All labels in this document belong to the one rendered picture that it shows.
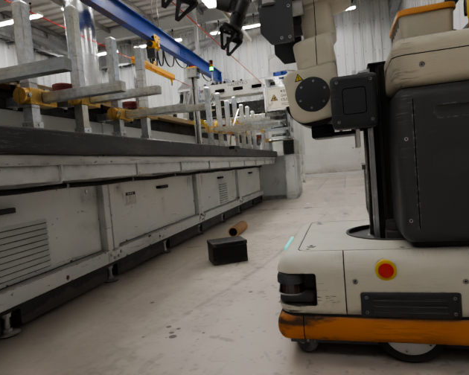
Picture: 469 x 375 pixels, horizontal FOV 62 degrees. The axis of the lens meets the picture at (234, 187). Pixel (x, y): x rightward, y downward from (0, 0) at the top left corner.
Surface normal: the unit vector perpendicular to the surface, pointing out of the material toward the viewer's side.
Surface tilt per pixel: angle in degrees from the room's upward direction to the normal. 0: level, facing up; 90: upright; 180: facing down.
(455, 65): 90
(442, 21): 92
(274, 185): 90
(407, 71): 90
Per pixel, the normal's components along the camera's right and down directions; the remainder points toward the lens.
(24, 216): 0.96, -0.07
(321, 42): -0.27, 0.07
